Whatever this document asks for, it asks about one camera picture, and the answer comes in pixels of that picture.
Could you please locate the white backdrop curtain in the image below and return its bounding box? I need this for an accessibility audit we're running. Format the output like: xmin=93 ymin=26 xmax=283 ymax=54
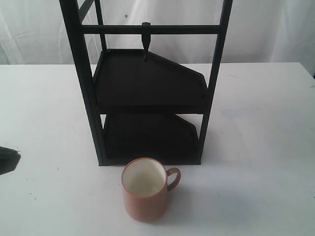
xmin=0 ymin=0 xmax=315 ymax=74

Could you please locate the black two-tier metal rack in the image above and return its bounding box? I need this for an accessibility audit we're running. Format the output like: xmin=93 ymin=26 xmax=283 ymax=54
xmin=60 ymin=0 xmax=232 ymax=166

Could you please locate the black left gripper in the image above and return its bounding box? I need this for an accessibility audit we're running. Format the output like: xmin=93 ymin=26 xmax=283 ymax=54
xmin=0 ymin=147 xmax=21 ymax=175

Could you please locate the terracotta ceramic mug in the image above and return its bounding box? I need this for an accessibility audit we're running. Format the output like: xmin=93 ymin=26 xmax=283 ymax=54
xmin=121 ymin=157 xmax=181 ymax=222

